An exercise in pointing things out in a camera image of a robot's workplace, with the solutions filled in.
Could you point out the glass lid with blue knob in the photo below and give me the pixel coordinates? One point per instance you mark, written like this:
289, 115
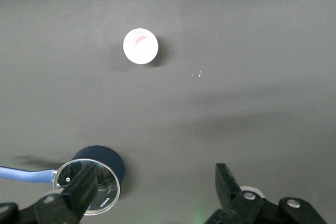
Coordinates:
65, 174

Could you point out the dark blue saucepan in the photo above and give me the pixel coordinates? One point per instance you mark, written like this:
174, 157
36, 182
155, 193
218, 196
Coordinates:
105, 155

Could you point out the pink plastic cup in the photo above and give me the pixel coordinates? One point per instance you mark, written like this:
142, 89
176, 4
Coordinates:
140, 48

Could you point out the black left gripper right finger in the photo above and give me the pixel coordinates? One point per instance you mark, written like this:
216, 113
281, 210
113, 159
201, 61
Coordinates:
236, 205

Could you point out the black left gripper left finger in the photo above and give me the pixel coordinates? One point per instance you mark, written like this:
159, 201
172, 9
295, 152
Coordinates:
73, 197

